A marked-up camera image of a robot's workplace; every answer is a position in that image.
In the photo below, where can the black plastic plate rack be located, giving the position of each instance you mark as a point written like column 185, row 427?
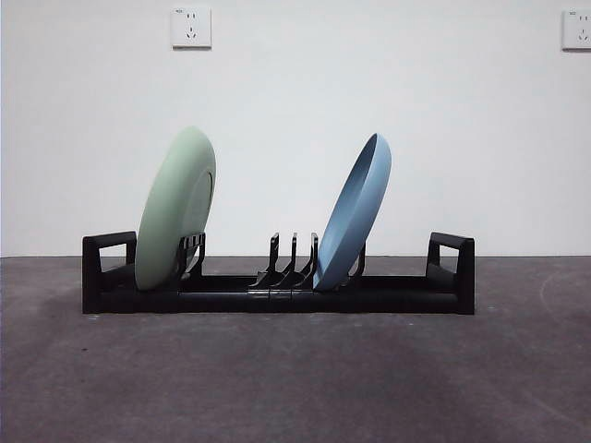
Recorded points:
column 406, row 295

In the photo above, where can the white wall socket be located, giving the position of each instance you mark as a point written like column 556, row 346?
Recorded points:
column 192, row 27
column 577, row 30

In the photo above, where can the light blue plate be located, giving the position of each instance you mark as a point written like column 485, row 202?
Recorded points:
column 355, row 212

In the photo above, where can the pale green plate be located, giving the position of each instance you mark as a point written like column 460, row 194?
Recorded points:
column 171, row 207

